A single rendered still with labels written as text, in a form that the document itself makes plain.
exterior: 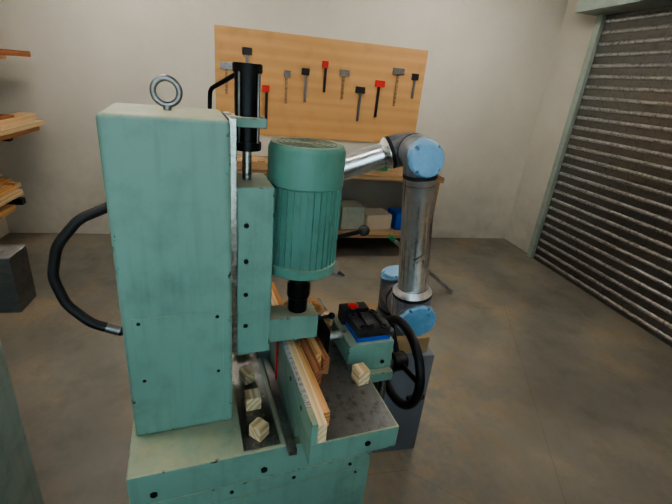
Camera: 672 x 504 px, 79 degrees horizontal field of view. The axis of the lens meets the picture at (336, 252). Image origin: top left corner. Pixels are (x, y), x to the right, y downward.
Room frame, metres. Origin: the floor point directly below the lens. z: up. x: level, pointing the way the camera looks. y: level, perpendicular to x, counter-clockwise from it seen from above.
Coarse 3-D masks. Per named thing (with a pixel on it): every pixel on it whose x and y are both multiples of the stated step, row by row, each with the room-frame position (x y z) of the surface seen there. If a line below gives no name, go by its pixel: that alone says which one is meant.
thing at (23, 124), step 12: (0, 120) 2.96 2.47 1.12; (12, 120) 3.12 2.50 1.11; (24, 120) 3.29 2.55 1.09; (36, 120) 3.39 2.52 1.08; (0, 132) 2.76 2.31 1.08; (12, 132) 2.91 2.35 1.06; (24, 132) 3.18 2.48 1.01; (0, 180) 3.11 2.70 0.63; (0, 192) 2.82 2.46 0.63; (12, 192) 2.91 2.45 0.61; (0, 204) 2.70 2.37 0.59; (12, 204) 3.08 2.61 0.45; (0, 216) 2.64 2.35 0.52
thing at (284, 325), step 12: (276, 312) 0.92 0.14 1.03; (288, 312) 0.93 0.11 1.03; (312, 312) 0.94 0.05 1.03; (276, 324) 0.89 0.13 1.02; (288, 324) 0.90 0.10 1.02; (300, 324) 0.91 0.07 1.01; (312, 324) 0.93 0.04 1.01; (276, 336) 0.89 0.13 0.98; (288, 336) 0.90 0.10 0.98; (300, 336) 0.91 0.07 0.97; (312, 336) 0.93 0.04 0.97
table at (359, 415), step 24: (336, 360) 0.92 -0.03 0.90; (288, 384) 0.82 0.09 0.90; (336, 384) 0.83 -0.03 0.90; (336, 408) 0.75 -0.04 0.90; (360, 408) 0.75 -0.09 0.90; (384, 408) 0.76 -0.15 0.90; (336, 432) 0.68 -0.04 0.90; (360, 432) 0.68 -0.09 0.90; (384, 432) 0.70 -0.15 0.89; (312, 456) 0.64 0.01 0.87; (336, 456) 0.66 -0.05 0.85
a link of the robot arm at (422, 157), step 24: (408, 144) 1.37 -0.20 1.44; (432, 144) 1.32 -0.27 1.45; (408, 168) 1.34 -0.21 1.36; (432, 168) 1.32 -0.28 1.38; (408, 192) 1.35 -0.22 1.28; (432, 192) 1.35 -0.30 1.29; (408, 216) 1.35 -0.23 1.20; (432, 216) 1.36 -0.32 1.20; (408, 240) 1.35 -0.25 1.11; (408, 264) 1.35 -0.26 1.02; (408, 288) 1.36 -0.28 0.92; (408, 312) 1.32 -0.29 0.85; (432, 312) 1.33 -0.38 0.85
